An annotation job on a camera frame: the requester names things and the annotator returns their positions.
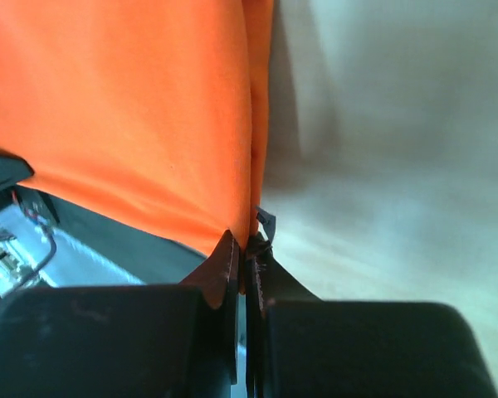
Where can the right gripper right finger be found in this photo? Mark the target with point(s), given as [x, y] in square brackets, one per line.
[299, 345]

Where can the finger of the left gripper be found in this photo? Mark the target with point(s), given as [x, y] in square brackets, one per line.
[12, 171]

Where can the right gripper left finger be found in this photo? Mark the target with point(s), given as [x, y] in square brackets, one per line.
[157, 340]

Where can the orange t shirt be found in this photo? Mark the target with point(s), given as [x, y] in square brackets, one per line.
[152, 113]

